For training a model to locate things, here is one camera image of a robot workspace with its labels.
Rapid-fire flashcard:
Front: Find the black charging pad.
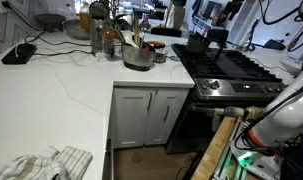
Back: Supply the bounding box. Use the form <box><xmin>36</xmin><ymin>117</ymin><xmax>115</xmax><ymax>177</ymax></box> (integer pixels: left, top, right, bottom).
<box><xmin>0</xmin><ymin>42</ymin><xmax>38</xmax><ymax>65</ymax></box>

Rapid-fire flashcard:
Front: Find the black stove control panel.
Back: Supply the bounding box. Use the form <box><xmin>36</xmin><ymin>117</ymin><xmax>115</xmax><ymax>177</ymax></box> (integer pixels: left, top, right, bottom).
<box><xmin>229</xmin><ymin>82</ymin><xmax>266</xmax><ymax>95</ymax></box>

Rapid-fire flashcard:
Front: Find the metal skimmer spoon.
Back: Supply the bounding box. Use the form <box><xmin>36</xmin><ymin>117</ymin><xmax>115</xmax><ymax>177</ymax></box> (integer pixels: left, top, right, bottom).
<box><xmin>88</xmin><ymin>1</ymin><xmax>111</xmax><ymax>21</ymax></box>

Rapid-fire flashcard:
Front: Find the wooden robot mount table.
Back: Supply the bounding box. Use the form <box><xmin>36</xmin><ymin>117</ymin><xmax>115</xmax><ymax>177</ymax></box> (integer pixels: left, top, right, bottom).
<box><xmin>190</xmin><ymin>116</ymin><xmax>238</xmax><ymax>180</ymax></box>

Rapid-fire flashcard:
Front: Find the black chair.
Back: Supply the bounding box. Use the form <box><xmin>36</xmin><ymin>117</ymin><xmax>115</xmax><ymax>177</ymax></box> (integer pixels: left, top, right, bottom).
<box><xmin>206</xmin><ymin>28</ymin><xmax>230</xmax><ymax>44</ymax></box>

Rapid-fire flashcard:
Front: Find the white cabinet door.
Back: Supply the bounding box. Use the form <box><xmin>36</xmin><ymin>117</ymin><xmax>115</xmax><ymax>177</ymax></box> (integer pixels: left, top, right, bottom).
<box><xmin>112</xmin><ymin>86</ymin><xmax>157</xmax><ymax>150</ymax></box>
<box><xmin>143</xmin><ymin>87</ymin><xmax>191</xmax><ymax>147</ymax></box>

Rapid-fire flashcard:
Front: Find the grey metal bowl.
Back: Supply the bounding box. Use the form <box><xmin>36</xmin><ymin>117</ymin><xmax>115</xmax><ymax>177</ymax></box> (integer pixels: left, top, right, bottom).
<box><xmin>62</xmin><ymin>18</ymin><xmax>92</xmax><ymax>41</ymax></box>

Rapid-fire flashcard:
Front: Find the black flat griddle plate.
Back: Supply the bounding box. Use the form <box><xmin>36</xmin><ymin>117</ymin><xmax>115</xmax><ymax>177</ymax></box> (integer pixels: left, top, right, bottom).
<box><xmin>204</xmin><ymin>49</ymin><xmax>255</xmax><ymax>78</ymax></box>

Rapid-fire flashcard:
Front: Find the black square pad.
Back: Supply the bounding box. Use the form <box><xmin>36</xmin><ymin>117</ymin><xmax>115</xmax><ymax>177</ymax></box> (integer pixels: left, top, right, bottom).
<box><xmin>150</xmin><ymin>26</ymin><xmax>183</xmax><ymax>39</ymax></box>

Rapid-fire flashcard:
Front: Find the oven door handle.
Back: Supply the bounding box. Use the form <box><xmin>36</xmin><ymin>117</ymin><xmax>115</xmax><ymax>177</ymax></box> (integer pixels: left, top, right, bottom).
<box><xmin>191</xmin><ymin>105</ymin><xmax>267</xmax><ymax>121</ymax></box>

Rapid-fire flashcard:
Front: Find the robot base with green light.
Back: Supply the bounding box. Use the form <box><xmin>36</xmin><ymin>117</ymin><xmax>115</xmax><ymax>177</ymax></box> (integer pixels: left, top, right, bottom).
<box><xmin>229</xmin><ymin>137</ymin><xmax>284</xmax><ymax>180</ymax></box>

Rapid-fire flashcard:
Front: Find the black cooking pot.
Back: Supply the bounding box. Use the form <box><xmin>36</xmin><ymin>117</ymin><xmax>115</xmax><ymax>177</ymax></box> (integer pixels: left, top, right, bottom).
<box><xmin>186</xmin><ymin>34</ymin><xmax>212</xmax><ymax>55</ymax></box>

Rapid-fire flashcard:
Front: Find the wooden utensils bundle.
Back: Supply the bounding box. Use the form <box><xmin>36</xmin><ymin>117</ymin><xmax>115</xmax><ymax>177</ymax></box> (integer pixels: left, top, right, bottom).
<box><xmin>132</xmin><ymin>9</ymin><xmax>142</xmax><ymax>48</ymax></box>

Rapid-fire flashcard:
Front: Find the tall glass jar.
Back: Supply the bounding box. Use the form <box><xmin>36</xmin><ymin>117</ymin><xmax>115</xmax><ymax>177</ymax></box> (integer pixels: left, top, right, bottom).
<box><xmin>89</xmin><ymin>17</ymin><xmax>106</xmax><ymax>55</ymax></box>

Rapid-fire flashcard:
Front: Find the striped dish towel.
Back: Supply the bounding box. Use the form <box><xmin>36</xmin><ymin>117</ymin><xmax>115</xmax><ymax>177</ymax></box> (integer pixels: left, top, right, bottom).
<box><xmin>0</xmin><ymin>145</ymin><xmax>94</xmax><ymax>180</ymax></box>

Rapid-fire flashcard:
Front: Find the black power cable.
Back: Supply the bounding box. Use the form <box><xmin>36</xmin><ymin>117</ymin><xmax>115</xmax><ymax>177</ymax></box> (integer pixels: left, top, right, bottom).
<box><xmin>0</xmin><ymin>0</ymin><xmax>94</xmax><ymax>58</ymax></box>

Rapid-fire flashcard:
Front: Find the steel utensil holder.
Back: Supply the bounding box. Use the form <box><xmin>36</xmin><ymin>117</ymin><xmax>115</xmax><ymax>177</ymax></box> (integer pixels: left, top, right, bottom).
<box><xmin>120</xmin><ymin>42</ymin><xmax>156</xmax><ymax>72</ymax></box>

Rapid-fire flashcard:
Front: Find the orange liquid bottle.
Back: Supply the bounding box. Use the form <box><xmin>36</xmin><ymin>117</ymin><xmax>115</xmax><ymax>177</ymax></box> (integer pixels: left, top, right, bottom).
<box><xmin>78</xmin><ymin>1</ymin><xmax>92</xmax><ymax>33</ymax></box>

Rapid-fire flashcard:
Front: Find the white spatula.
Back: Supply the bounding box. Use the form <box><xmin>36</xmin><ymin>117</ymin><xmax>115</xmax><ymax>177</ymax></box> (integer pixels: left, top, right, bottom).
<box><xmin>120</xmin><ymin>29</ymin><xmax>141</xmax><ymax>50</ymax></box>

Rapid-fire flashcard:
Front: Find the black cast iron grate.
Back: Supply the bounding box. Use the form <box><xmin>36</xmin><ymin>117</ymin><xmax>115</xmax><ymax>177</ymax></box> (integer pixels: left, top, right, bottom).
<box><xmin>225</xmin><ymin>49</ymin><xmax>283</xmax><ymax>83</ymax></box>
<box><xmin>170</xmin><ymin>43</ymin><xmax>219</xmax><ymax>79</ymax></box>

